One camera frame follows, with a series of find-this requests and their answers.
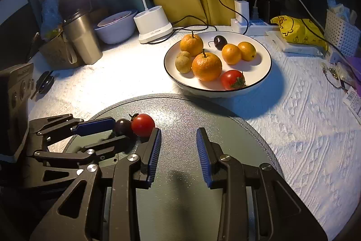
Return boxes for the dark plum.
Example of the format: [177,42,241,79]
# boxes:
[113,118,133,136]

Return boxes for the red tomato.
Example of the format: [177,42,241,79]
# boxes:
[220,70,245,91]
[131,113,155,138]

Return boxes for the brown longan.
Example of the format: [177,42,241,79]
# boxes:
[174,56,192,74]
[176,51,192,59]

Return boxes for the large orange with leaf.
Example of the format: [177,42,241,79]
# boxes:
[192,49,222,82]

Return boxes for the dark cherry with stem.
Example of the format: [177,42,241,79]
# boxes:
[208,35,228,51]

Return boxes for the small orange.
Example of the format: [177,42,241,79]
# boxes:
[237,42,257,62]
[222,44,242,66]

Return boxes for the round grey-green mat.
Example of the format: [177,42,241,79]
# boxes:
[96,94,280,240]

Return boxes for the black round object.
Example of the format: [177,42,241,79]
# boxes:
[31,71,54,99]

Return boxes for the lavender stacked bowls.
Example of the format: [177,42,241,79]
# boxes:
[94,10,138,45]

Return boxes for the steel tumbler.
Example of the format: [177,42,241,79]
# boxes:
[63,9,103,65]

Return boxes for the white textured tablecloth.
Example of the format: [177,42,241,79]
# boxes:
[29,34,360,240]

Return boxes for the blue plastic bag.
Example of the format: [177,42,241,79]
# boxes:
[40,0,62,42]

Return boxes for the barcode label packet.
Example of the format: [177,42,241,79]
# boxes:
[343,87,361,124]

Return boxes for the white ceramic bowl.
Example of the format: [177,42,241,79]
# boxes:
[164,31,272,98]

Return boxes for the white flat box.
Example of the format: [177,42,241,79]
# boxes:
[266,30,322,56]

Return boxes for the purple cloth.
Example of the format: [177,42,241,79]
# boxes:
[346,57,361,80]

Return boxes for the white power strip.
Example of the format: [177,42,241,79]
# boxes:
[231,18,279,36]

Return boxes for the white charger plug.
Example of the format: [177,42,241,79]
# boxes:
[234,0,250,26]

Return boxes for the yellow duck bag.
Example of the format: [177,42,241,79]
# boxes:
[271,15,328,50]

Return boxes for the white woven basket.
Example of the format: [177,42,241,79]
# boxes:
[324,10,360,57]

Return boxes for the small keychain cluster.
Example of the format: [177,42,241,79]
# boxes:
[321,62,351,93]

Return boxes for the white cable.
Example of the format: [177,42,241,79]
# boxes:
[253,0,361,72]

